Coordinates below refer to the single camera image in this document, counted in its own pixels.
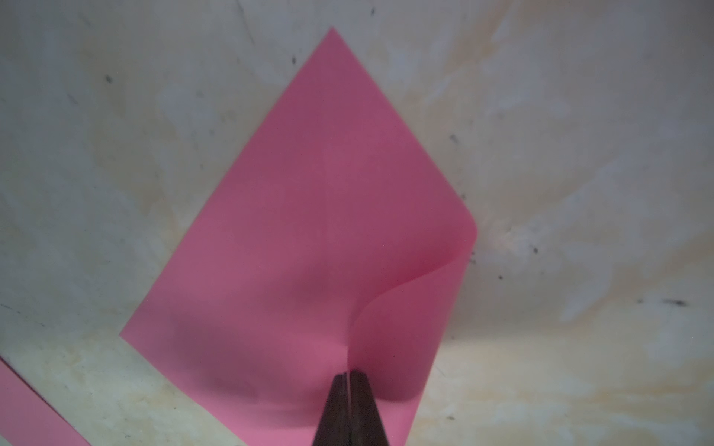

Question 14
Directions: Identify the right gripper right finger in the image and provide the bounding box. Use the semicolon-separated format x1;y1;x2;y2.
349;370;390;446

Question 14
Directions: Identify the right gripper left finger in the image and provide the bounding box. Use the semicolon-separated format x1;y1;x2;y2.
312;374;351;446

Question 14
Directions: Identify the pink square paper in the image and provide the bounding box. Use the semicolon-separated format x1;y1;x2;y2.
121;30;477;445

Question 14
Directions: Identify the pink paper near left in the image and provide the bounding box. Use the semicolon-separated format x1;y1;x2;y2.
1;360;89;446

